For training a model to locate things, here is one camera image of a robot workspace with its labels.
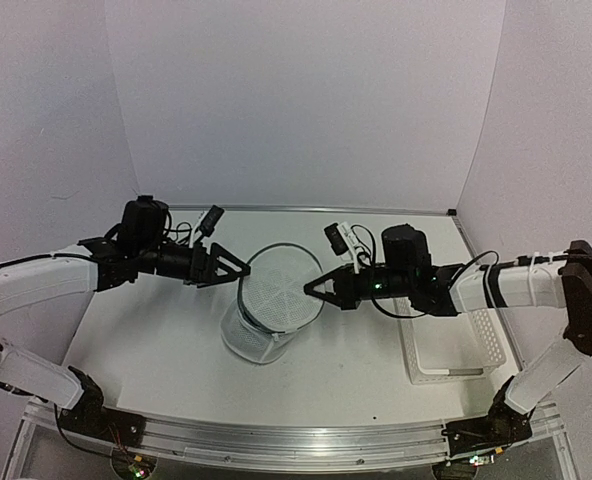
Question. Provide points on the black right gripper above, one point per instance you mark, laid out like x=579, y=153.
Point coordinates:
x=346, y=295

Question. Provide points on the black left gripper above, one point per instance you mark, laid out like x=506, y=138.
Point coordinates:
x=202, y=263

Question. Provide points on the white mesh laundry bag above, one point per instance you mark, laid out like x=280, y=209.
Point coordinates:
x=270, y=308

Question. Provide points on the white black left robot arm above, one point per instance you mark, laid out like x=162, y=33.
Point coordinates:
x=38, y=278

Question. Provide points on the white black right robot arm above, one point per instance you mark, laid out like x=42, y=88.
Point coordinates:
x=560, y=280

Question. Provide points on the white perforated plastic basket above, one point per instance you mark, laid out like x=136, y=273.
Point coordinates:
x=449, y=349

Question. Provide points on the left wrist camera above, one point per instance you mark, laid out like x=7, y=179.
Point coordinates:
x=206, y=224

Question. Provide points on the aluminium table edge rail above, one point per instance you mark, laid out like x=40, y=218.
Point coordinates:
x=322, y=209

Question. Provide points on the aluminium front base frame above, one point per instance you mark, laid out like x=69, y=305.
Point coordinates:
x=300, y=450

